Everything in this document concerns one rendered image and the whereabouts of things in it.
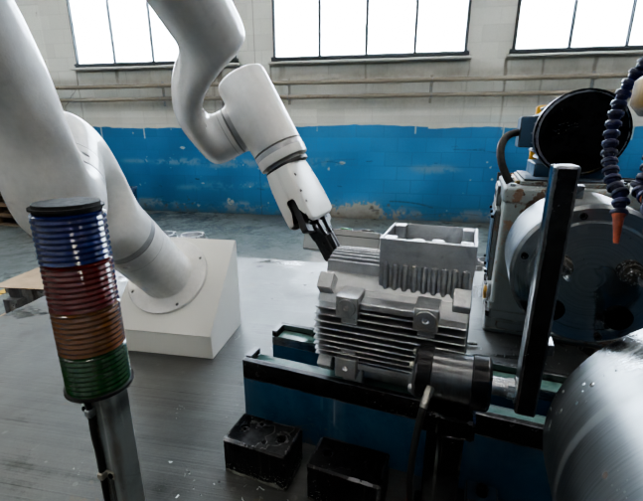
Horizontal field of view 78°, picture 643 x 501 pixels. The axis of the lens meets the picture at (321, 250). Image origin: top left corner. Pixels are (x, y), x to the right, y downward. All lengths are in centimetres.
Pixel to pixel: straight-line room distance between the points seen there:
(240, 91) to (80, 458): 61
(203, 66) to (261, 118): 12
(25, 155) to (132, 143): 671
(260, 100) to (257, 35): 581
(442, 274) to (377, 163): 553
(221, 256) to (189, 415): 37
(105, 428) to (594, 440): 43
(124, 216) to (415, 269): 52
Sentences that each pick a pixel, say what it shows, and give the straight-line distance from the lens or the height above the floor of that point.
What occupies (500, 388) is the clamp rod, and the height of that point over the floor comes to 102.
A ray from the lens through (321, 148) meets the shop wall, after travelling 610.
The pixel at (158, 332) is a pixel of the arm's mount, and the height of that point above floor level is 86.
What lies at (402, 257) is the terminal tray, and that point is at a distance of 53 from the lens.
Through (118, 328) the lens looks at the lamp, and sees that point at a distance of 44.
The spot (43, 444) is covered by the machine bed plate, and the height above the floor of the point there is 80.
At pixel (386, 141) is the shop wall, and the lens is 600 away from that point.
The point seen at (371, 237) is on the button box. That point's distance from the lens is 83.
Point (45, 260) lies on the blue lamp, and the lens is 41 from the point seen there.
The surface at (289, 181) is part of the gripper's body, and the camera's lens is 62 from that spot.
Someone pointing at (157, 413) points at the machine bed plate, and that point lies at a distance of 81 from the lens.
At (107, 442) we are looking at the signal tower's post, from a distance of 51.
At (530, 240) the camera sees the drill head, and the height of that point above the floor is 110.
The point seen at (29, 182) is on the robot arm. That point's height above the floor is 122.
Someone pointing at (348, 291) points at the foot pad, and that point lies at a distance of 53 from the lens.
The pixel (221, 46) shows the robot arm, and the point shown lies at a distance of 57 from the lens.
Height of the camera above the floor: 128
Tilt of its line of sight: 17 degrees down
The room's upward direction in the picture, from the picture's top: straight up
